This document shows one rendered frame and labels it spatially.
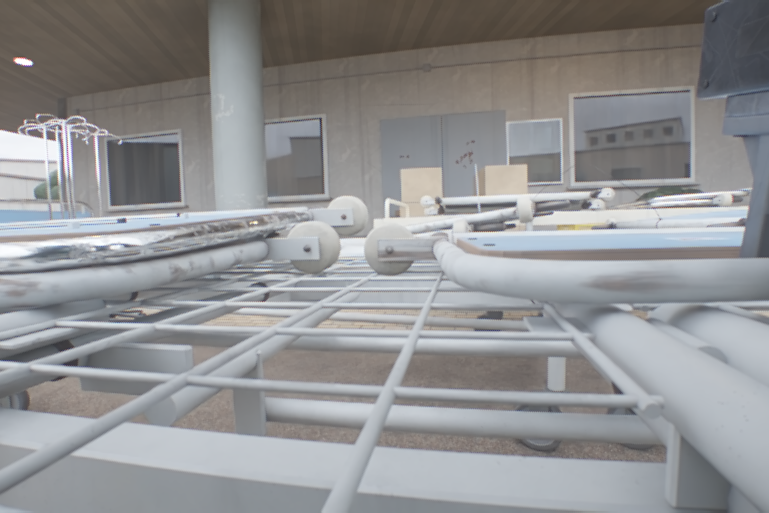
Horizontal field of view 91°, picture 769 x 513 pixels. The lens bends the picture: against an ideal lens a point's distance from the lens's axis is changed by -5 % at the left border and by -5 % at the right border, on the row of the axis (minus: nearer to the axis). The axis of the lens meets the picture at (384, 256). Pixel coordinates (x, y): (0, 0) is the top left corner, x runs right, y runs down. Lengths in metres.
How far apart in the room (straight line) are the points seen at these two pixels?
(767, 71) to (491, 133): 6.17
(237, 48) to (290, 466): 5.11
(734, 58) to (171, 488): 0.34
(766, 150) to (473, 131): 6.17
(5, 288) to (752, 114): 0.45
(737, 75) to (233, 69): 4.99
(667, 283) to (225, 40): 5.17
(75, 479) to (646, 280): 0.28
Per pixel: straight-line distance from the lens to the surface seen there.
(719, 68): 0.30
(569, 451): 1.14
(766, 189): 0.28
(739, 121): 0.30
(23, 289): 0.34
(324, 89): 7.02
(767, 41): 0.28
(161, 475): 0.21
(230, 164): 4.87
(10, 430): 0.28
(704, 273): 0.24
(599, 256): 0.29
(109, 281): 0.33
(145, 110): 8.73
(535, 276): 0.22
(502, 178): 3.95
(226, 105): 5.02
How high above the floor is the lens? 0.55
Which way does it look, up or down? 4 degrees down
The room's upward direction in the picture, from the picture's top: 2 degrees counter-clockwise
